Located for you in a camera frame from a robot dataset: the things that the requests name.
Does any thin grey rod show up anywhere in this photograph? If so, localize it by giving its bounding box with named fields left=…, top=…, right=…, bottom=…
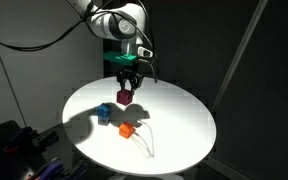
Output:
left=0, top=13, right=28, bottom=128

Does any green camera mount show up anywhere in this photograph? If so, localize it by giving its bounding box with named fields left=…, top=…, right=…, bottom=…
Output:
left=103, top=50, right=139, bottom=66

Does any orange block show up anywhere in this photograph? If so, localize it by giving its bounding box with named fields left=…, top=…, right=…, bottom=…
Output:
left=118, top=121, right=136, bottom=139

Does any large purple clamp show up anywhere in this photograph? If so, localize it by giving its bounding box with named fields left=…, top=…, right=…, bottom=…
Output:
left=33, top=158, right=66, bottom=180

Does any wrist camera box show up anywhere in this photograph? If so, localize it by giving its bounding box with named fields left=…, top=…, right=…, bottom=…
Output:
left=136, top=46, right=155, bottom=64

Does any black clamp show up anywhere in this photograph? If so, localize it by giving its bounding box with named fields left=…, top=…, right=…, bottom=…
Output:
left=33, top=129, right=60, bottom=148

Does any pink block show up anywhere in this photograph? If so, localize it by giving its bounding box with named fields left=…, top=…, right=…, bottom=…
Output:
left=116, top=88, right=134, bottom=107

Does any thin black camera cable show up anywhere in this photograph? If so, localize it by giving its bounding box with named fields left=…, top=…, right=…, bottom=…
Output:
left=93, top=0, right=159, bottom=84

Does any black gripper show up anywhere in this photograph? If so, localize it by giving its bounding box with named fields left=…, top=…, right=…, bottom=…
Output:
left=116, top=64, right=144, bottom=97

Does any thick black cable bundle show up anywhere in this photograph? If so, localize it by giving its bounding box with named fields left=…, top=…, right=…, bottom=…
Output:
left=0, top=13, right=95, bottom=53

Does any blue block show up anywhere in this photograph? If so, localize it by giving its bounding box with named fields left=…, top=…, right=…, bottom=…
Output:
left=96, top=103, right=113, bottom=120

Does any purple clamp with orange tip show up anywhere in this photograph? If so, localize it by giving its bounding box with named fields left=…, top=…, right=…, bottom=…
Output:
left=3, top=126, right=38, bottom=154

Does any slanted grey metal pole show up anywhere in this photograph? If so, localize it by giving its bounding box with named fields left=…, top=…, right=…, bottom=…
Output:
left=212, top=0, right=270, bottom=108

